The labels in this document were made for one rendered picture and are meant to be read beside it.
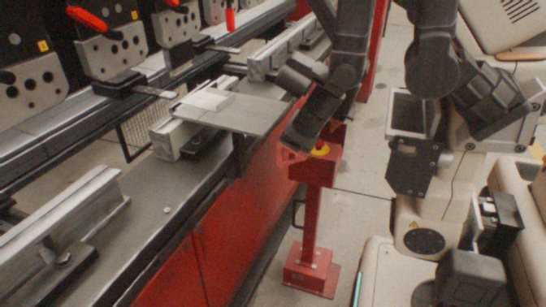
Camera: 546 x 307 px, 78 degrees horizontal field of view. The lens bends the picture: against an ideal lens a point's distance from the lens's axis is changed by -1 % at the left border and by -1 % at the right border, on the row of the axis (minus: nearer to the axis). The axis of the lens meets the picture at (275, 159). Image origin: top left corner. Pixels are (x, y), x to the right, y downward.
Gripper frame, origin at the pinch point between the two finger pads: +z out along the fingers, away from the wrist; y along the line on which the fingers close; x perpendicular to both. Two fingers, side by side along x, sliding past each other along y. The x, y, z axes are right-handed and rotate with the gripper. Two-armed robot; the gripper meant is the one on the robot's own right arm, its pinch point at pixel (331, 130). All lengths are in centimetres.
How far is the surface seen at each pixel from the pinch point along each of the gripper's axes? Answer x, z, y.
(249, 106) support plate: 27.3, -14.2, 23.5
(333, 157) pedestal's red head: 13.0, 1.5, -3.7
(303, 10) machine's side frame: -189, 19, 57
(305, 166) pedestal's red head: 14.7, 8.1, 3.7
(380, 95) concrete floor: -207, 73, -34
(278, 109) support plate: 26.2, -16.1, 16.0
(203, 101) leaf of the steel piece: 28.6, -11.1, 36.5
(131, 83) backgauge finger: 28, -7, 60
